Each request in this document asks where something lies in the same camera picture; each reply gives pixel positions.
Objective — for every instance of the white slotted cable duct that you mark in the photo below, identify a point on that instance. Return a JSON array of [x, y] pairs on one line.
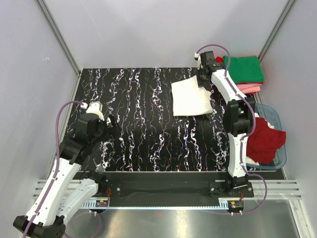
[[95, 204]]

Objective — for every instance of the control board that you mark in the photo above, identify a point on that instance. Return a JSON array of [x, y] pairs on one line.
[[102, 203], [236, 204]]

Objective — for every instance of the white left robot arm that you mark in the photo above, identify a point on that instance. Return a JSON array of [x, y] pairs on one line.
[[49, 215]]

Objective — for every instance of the red folded t shirt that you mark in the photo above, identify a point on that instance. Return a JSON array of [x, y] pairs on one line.
[[219, 60]]

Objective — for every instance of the left control board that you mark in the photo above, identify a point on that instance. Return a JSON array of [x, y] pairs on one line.
[[102, 203]]

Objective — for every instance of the white printed t shirt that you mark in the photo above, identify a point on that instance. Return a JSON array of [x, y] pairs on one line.
[[189, 99]]

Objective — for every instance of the dark red t shirt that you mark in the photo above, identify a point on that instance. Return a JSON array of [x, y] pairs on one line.
[[264, 142]]

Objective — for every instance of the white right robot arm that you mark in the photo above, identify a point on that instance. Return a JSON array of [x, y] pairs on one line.
[[237, 122]]

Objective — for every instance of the aluminium rail frame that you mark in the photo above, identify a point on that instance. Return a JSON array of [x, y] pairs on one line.
[[273, 189]]

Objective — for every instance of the white t shirt in bin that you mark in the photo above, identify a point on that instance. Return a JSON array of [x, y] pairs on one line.
[[268, 124]]

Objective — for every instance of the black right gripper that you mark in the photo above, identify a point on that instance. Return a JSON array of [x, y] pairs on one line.
[[202, 84]]

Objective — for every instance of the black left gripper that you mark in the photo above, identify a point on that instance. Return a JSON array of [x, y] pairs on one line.
[[114, 125]]

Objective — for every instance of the green folded t shirt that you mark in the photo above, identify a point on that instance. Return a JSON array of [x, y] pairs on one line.
[[244, 70]]

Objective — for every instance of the right control board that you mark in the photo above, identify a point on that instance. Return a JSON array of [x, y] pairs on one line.
[[236, 204]]

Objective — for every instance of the pink folded t shirt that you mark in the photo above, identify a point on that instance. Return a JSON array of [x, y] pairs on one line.
[[244, 86]]

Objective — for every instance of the salmon folded t shirt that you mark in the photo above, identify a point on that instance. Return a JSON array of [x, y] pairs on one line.
[[251, 91]]

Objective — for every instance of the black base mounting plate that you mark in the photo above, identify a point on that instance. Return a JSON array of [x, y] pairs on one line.
[[146, 200]]

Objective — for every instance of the clear blue plastic bin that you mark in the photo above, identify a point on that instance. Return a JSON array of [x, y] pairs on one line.
[[269, 114]]

